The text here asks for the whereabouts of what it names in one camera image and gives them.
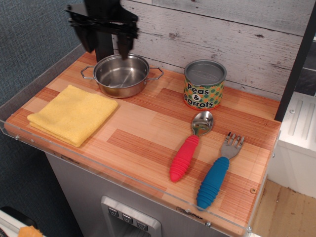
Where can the peas and carrots can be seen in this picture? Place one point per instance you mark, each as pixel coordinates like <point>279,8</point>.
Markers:
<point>204,84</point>

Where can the black left frame post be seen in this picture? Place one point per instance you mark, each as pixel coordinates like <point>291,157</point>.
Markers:
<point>104,47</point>

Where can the clear acrylic edge guard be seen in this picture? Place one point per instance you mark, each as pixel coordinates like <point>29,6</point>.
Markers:
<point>126,161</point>

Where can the red handled spoon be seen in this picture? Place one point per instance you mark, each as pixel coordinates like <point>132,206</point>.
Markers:
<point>201,125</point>

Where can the black right frame post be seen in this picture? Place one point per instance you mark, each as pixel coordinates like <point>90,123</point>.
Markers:
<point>297,66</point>

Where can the black frame post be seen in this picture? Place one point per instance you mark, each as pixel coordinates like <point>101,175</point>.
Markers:
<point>297,66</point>
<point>104,47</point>

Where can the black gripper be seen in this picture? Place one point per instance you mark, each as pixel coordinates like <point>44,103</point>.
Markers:
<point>106,16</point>

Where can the folded yellow cloth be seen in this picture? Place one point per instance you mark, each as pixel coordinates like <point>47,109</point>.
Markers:
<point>73,115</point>

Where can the orange object bottom left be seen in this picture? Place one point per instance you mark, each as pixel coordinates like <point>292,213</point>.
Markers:
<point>29,231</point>

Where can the white toy cabinet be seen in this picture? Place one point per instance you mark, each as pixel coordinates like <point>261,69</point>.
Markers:
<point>293,163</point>

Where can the stainless steel pot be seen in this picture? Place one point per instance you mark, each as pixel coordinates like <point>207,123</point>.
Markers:
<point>123,78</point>

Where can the grey dispenser button panel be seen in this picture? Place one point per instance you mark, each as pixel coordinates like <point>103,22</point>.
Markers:
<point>125,221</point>

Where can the blue handled fork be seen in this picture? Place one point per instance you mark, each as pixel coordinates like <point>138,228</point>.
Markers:
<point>213,180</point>

